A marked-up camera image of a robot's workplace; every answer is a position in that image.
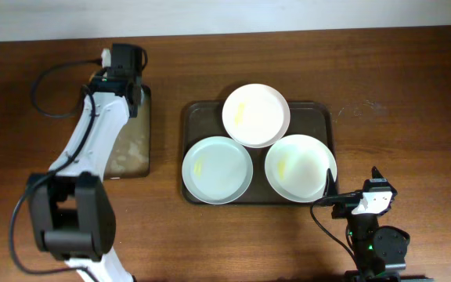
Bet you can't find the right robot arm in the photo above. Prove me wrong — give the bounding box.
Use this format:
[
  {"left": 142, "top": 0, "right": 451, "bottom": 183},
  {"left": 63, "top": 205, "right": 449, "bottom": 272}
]
[{"left": 318, "top": 167, "right": 410, "bottom": 281}]

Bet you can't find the white top plate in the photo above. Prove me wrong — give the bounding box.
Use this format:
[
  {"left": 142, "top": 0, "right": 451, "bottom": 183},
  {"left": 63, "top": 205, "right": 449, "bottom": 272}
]
[{"left": 222, "top": 84, "right": 290, "bottom": 148}]

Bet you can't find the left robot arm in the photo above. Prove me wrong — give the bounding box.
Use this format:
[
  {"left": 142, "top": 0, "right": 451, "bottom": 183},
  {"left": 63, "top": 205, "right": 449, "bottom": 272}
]
[{"left": 9, "top": 43, "right": 150, "bottom": 281}]

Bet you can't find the pale blue plate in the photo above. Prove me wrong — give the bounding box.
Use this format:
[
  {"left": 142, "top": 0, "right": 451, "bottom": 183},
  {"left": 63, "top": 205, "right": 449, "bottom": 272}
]
[{"left": 182, "top": 136, "right": 254, "bottom": 205}]

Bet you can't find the white plate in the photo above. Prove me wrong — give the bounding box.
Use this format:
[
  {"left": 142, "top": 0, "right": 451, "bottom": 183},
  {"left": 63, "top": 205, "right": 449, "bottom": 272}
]
[
  {"left": 222, "top": 84, "right": 290, "bottom": 148},
  {"left": 264, "top": 134, "right": 337, "bottom": 203}
]

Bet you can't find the dark brown serving tray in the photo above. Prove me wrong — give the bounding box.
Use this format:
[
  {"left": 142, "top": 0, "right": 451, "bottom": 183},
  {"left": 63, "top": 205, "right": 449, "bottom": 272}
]
[{"left": 182, "top": 101, "right": 335, "bottom": 206}]

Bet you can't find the black soapy water tub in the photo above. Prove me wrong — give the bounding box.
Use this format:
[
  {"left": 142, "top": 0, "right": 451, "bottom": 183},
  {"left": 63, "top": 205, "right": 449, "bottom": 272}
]
[{"left": 103, "top": 85, "right": 151, "bottom": 179}]

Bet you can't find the white right plate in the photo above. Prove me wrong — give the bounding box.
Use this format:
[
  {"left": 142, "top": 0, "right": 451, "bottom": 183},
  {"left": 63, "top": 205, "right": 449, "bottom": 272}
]
[{"left": 264, "top": 134, "right": 337, "bottom": 203}]

